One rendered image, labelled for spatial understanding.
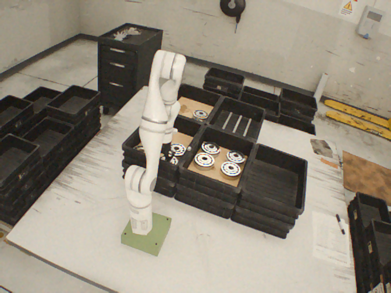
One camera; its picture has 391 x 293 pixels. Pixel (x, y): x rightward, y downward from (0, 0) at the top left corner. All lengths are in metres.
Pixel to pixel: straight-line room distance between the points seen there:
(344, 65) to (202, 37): 2.22
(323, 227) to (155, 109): 1.12
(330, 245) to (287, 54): 3.45
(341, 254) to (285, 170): 0.54
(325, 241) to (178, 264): 0.77
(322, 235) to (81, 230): 1.19
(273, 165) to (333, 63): 3.23
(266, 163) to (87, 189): 0.97
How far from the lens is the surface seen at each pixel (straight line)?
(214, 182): 1.31
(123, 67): 2.90
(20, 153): 2.18
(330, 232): 1.68
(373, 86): 4.97
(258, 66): 4.69
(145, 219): 1.20
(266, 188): 1.52
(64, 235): 1.38
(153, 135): 0.99
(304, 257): 1.50
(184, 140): 1.66
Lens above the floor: 1.83
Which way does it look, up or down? 38 degrees down
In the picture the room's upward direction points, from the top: 12 degrees clockwise
